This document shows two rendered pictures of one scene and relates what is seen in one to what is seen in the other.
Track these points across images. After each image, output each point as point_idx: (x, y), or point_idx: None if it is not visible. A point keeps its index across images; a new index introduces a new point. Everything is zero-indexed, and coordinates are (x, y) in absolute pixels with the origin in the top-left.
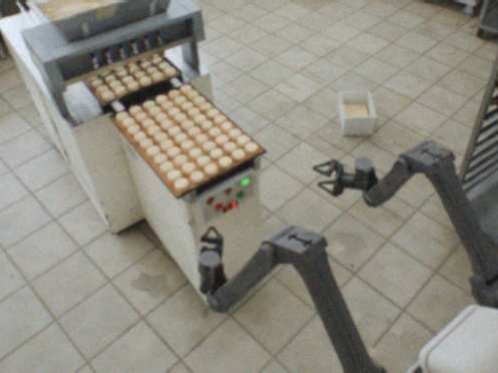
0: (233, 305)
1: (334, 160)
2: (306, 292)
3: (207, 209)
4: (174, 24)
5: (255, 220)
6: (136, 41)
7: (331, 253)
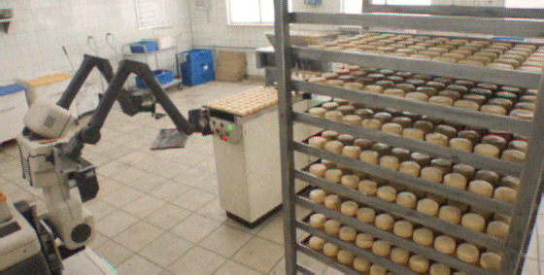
0: (125, 113)
1: (207, 109)
2: (244, 252)
3: (213, 127)
4: (322, 63)
5: (243, 170)
6: (300, 63)
7: (283, 259)
